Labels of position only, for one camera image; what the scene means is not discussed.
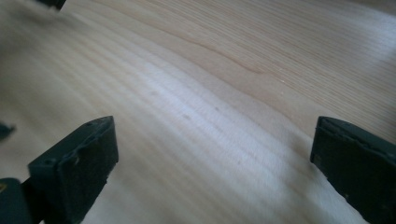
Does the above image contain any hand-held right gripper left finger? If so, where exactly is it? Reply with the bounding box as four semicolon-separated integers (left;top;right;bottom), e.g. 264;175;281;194
27;115;120;224

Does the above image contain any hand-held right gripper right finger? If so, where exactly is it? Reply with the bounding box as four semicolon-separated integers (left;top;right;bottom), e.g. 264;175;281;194
310;116;396;224

